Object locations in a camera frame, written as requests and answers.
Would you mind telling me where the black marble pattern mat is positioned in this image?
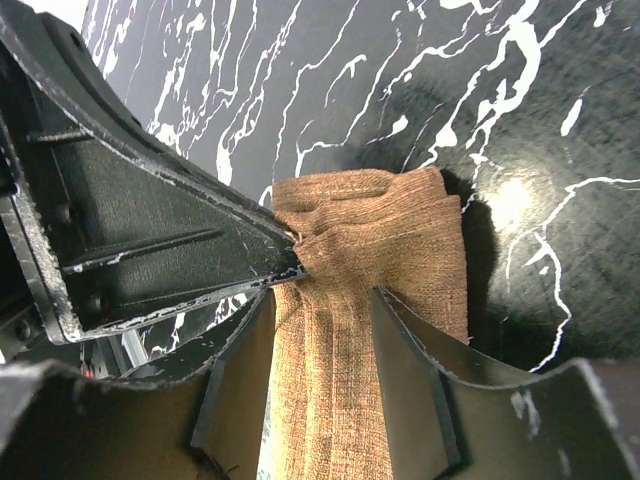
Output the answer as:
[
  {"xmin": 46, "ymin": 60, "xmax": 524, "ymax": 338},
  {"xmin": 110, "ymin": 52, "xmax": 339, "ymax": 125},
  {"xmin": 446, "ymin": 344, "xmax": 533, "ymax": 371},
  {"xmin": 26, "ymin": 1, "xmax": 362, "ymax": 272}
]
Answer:
[{"xmin": 82, "ymin": 1, "xmax": 639, "ymax": 372}]

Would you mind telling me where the brown cloth napkin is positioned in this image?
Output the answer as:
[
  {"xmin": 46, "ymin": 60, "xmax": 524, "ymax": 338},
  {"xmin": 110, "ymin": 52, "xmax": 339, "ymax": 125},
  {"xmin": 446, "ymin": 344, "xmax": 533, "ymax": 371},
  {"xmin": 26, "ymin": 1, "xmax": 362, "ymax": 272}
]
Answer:
[{"xmin": 270, "ymin": 167, "xmax": 468, "ymax": 479}]

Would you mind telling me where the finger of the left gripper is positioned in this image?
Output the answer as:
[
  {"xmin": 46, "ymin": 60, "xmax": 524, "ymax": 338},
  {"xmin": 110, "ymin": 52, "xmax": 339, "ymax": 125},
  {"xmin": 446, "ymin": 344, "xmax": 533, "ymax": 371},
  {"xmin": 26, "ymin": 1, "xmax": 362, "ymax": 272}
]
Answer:
[{"xmin": 1, "ymin": 1, "xmax": 304, "ymax": 344}]

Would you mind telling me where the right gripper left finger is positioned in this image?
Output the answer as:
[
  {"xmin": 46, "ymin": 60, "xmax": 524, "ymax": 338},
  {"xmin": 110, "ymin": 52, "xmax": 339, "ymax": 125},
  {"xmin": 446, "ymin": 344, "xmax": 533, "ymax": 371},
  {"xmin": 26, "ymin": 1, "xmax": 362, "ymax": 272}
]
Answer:
[{"xmin": 1, "ymin": 289, "xmax": 275, "ymax": 479}]

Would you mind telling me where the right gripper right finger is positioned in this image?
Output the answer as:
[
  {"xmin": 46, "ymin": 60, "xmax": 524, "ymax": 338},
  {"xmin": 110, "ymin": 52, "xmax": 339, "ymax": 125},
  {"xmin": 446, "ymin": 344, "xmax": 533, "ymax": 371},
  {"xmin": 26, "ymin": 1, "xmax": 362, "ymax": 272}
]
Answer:
[{"xmin": 372, "ymin": 288, "xmax": 638, "ymax": 479}]

